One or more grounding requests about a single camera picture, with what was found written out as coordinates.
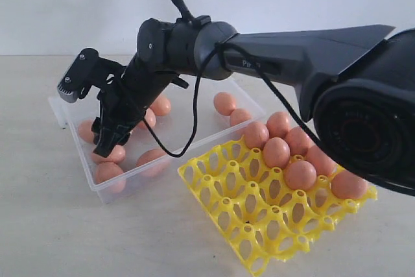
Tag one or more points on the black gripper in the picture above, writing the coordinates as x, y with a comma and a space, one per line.
125, 99

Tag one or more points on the brown egg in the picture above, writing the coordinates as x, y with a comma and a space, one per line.
85, 131
117, 155
158, 157
298, 141
107, 171
224, 103
346, 185
161, 106
300, 175
150, 120
278, 125
256, 134
276, 153
322, 163
238, 116

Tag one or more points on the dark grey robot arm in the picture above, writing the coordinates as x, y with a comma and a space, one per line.
356, 84

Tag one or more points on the clear plastic storage box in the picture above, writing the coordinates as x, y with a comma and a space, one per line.
173, 130

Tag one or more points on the yellow plastic egg tray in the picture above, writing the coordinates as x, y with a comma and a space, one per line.
258, 215

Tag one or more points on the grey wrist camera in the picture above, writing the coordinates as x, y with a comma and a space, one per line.
75, 83

